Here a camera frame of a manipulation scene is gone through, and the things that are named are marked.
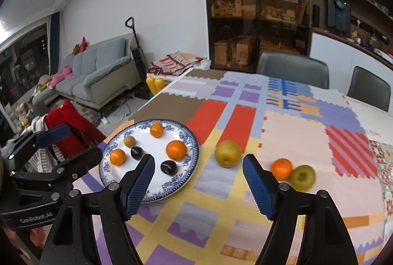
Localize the colourful patchwork tablecloth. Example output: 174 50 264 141
72 68 389 265

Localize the black upright vacuum cleaner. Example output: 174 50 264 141
125 17 151 100

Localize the green apple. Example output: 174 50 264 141
214 140 242 168
290 165 316 192

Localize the striped grey white cloth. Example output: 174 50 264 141
29 116 66 173

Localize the dark glass display cabinet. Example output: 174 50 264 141
201 0 312 73

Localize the grey sofa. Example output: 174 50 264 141
32 38 145 110

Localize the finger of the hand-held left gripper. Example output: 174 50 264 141
58 147 104 185
4 124 72 173

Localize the folded patterned cloth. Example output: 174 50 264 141
147 51 211 78

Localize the blue rimmed white plate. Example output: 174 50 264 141
99 119 200 203

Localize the black wall water dispenser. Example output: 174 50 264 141
326 0 351 32

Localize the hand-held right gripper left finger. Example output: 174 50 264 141
38 153 155 265

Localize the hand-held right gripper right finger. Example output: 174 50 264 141
242 153 359 265

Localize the red jacket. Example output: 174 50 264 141
44 99 106 161

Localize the yellow plastic item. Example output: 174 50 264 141
146 76 166 98

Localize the white tile print tablecloth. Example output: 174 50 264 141
344 96 393 253

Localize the orange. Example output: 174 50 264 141
271 158 294 180
150 123 164 138
110 148 126 166
166 140 188 161

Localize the red plush toy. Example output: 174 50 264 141
73 37 89 55

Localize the grey dining chair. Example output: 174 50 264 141
256 50 330 89
347 66 390 112

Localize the cardboard box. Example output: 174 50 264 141
214 39 229 66
236 38 255 67

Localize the pink plush toy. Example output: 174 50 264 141
47 66 74 89

